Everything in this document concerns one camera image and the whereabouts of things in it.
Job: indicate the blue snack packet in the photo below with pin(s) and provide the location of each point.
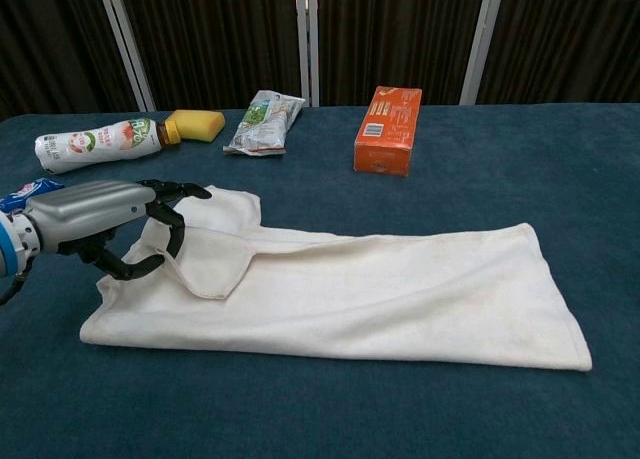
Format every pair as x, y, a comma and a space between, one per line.
20, 194

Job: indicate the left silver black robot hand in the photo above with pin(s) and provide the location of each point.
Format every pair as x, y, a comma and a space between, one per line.
85, 214

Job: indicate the white t-shirt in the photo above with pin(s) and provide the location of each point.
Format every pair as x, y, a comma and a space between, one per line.
375, 289

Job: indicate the white drink bottle yellow cap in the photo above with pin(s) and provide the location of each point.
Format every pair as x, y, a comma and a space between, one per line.
100, 144

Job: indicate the silver snack packet green print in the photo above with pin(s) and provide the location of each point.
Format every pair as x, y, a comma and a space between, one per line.
262, 124

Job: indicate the teal table cover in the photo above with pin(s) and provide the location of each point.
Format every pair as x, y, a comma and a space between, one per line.
550, 149

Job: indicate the dark pleated curtain panel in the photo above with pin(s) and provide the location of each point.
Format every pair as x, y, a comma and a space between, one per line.
565, 39
400, 29
50, 39
215, 39

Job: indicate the yellow sponge block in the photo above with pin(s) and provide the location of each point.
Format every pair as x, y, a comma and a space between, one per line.
200, 124

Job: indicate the orange cardboard box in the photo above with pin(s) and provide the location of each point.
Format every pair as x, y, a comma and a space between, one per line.
385, 144

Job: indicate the white screen frame post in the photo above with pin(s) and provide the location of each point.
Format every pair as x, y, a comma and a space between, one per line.
483, 39
126, 44
306, 39

